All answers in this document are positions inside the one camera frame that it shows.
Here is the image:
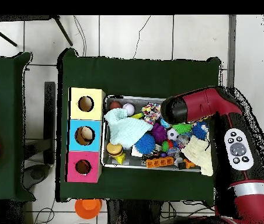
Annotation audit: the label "toy hamburger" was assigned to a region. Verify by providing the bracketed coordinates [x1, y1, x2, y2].
[106, 142, 124, 158]

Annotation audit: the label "wire mesh bin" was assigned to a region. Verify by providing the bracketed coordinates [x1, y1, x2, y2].
[101, 94, 214, 173]

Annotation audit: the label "orange plastic cup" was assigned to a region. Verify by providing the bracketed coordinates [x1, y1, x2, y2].
[74, 198, 103, 220]

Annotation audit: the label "yellow toy cheese wedge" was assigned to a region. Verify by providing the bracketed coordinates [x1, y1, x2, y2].
[114, 152, 126, 166]

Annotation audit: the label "brown toy football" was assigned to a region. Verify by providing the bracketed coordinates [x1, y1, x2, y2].
[109, 100, 122, 111]

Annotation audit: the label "beige round toy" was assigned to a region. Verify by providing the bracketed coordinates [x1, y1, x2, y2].
[77, 127, 95, 144]

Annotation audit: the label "small toy soccer ball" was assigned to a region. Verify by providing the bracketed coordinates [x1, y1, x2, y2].
[166, 127, 180, 141]

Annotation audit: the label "purple spiky ball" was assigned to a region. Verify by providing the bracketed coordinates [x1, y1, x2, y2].
[151, 122, 168, 144]

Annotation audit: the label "cream muslin cloth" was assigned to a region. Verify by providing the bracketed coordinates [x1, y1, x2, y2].
[180, 135, 214, 177]

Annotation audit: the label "mint green muslin cloth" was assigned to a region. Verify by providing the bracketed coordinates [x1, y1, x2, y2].
[103, 108, 154, 149]

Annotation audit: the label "plain green spiky ball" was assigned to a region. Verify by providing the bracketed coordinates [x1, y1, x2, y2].
[172, 122, 192, 135]

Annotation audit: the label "black tripod stand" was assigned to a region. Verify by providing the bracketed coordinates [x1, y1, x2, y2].
[0, 15, 74, 47]

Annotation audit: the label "white toy baseball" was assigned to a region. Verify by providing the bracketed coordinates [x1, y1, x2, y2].
[122, 103, 136, 117]

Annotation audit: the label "wooden box with three holes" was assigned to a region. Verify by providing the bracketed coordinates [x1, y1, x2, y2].
[66, 87, 106, 183]

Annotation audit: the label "plain blue spiky ball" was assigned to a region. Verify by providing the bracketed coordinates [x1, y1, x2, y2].
[134, 132, 157, 155]

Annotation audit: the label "grey stand base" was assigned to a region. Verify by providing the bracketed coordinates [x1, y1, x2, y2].
[23, 163, 51, 190]

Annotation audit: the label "black floor cables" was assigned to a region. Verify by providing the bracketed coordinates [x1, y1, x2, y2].
[159, 200, 216, 220]

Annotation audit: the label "multicolour patterned cloth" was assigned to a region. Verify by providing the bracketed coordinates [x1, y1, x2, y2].
[141, 103, 162, 125]

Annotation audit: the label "dark green side table cloth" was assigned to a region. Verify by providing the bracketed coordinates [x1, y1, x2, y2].
[0, 51, 36, 202]

